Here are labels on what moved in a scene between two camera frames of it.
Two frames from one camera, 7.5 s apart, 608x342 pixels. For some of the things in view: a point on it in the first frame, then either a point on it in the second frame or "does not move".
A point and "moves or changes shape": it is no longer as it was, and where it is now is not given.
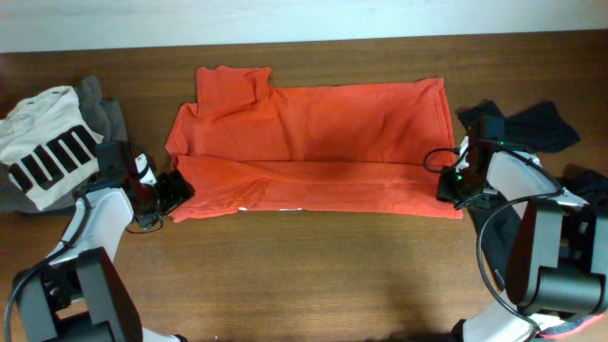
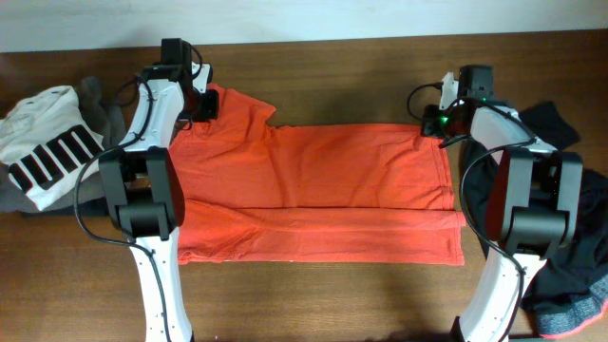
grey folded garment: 107,117 does not move
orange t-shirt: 244,144 moves or changes shape
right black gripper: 445,191 → 430,128
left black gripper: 177,190 → 211,110
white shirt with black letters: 49,150 does not move
